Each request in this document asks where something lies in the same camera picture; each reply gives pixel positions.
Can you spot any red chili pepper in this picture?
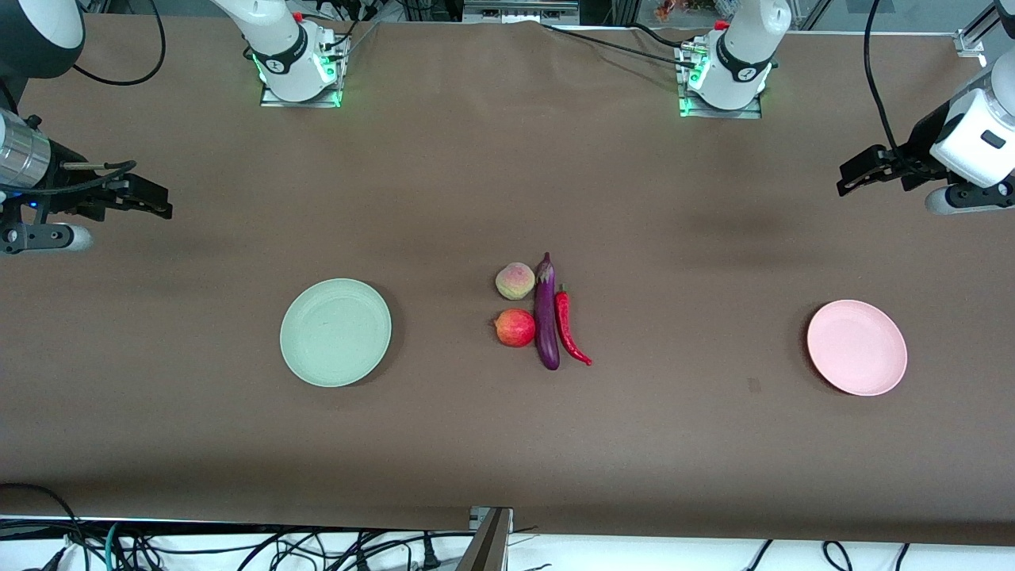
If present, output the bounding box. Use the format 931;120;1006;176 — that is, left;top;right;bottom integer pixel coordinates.
553;284;593;366

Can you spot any purple eggplant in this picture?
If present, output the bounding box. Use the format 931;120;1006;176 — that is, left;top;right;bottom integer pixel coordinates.
533;252;561;371

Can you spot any yellow pink peach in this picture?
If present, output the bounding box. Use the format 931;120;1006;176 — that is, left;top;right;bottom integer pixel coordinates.
495;262;536;301

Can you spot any red pomegranate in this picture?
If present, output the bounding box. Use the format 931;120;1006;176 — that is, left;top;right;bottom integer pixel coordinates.
492;308;537;348

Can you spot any pink plate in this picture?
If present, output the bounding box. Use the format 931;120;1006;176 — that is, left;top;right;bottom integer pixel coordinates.
806;299;908;397

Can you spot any light green plate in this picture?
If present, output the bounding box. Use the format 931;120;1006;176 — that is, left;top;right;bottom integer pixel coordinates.
279;278;393;389

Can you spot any grey metal device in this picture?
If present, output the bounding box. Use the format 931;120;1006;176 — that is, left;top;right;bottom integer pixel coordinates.
464;0;580;23

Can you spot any brown table cloth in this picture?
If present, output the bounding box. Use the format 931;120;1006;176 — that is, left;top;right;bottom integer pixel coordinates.
0;16;1015;548

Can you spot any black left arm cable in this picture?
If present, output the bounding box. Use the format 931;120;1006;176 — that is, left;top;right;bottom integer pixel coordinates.
864;0;914;171

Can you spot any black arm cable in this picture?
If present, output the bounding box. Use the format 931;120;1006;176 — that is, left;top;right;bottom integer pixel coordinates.
864;0;914;171
73;0;167;87

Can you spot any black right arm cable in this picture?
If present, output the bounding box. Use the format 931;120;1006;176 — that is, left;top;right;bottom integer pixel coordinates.
73;0;167;87

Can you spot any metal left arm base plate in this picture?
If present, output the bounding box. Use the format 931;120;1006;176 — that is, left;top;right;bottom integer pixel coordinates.
678;48;764;120

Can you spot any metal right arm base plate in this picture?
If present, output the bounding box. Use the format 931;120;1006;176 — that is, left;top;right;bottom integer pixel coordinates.
260;32;343;108

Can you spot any black cable on cloth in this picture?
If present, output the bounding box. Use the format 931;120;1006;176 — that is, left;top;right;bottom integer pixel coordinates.
543;22;700;71

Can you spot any thick black floor cable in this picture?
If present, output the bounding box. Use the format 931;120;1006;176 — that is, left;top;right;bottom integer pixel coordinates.
0;482;88;571

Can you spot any aluminium profile post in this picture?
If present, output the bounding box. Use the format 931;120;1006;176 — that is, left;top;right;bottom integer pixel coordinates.
456;508;515;571

